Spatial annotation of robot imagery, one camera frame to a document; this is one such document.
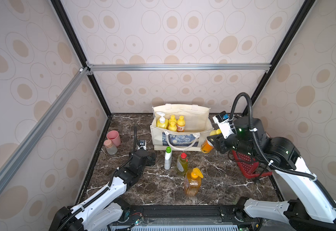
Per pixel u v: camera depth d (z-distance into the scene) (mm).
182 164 778
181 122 884
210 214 758
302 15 705
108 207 596
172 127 851
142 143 694
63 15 692
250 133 381
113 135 968
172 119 877
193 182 670
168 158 795
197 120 926
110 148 947
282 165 357
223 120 486
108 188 497
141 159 593
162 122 864
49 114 624
